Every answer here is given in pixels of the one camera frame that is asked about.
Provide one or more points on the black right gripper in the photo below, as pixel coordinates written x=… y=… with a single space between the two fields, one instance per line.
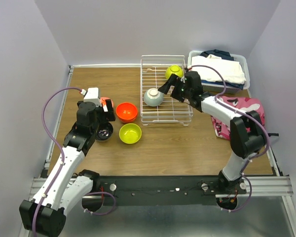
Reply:
x=172 y=80

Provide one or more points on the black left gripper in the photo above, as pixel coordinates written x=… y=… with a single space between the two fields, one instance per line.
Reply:
x=111 y=116

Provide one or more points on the lime green bowl front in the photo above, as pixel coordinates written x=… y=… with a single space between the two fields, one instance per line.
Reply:
x=174 y=69

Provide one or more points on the lime green bowl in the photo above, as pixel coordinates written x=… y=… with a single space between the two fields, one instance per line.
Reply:
x=130 y=133
x=174 y=69

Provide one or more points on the white bowl orange pattern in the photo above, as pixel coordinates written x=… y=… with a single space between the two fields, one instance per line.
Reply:
x=104 y=99

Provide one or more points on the beige floral ceramic bowl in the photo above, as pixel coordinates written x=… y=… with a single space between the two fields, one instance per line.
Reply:
x=104 y=132

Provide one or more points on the teal checked white bowl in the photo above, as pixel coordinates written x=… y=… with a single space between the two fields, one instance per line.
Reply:
x=153 y=97

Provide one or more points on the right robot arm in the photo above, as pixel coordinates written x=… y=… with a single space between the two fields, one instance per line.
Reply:
x=248 y=137

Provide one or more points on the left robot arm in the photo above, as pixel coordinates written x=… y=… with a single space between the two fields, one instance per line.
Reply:
x=46 y=212

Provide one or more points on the grey perforated laundry basket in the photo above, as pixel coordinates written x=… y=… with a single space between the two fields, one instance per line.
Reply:
x=218 y=86

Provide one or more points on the dark blue cloth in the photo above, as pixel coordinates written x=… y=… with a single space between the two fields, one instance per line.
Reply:
x=219 y=53

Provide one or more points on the white folded towel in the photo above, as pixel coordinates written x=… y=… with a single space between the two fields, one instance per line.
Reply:
x=231 y=71

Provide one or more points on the pink camouflage bag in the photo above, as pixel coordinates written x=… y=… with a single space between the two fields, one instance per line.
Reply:
x=240 y=103

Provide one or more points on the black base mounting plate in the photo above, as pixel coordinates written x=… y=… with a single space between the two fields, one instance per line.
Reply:
x=160 y=190

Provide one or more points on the white wire dish rack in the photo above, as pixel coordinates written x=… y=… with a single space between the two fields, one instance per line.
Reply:
x=153 y=76

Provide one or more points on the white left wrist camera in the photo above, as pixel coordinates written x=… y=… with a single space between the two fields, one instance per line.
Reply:
x=91 y=95

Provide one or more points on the aluminium frame rail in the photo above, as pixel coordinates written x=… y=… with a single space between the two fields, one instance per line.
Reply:
x=263 y=186

